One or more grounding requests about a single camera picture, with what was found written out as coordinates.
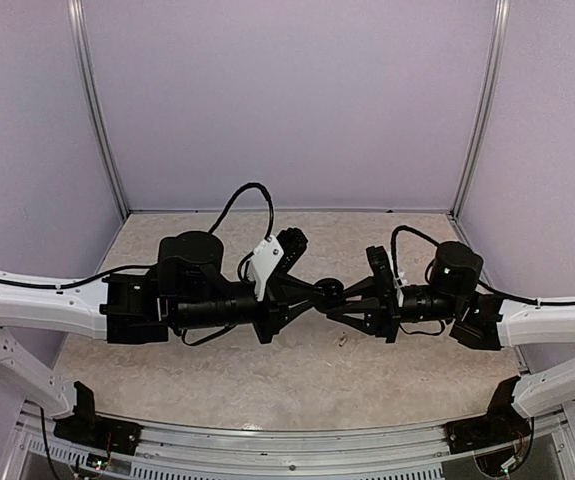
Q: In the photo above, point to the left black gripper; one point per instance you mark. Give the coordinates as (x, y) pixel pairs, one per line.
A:
(279, 301)

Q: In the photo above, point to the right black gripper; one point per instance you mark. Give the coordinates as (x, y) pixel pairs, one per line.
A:
(382, 318)

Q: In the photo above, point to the black earbud charging case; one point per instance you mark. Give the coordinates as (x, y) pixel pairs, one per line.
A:
(331, 289)

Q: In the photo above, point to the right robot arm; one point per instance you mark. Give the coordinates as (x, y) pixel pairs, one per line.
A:
(493, 322)

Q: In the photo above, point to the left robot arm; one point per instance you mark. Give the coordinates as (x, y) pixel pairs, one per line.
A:
(134, 305)

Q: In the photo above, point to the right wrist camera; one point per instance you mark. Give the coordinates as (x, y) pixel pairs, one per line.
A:
(381, 265)

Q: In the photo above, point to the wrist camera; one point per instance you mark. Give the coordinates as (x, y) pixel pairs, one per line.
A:
(381, 265)
(276, 254)

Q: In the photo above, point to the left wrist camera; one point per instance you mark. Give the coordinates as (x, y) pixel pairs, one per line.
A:
(276, 254)

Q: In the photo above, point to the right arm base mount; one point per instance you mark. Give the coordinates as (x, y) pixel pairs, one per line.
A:
(485, 431)

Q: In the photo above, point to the front aluminium rail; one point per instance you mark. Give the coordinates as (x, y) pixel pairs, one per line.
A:
(175, 451)

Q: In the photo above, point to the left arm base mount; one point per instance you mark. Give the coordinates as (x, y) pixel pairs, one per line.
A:
(103, 433)

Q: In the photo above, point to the right aluminium frame post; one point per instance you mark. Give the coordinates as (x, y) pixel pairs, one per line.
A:
(484, 106)

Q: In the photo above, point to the aluminium frame post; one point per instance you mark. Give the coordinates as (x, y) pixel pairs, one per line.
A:
(84, 60)
(484, 106)

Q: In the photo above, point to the left aluminium frame post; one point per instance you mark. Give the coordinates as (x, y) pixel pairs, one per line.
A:
(84, 60)

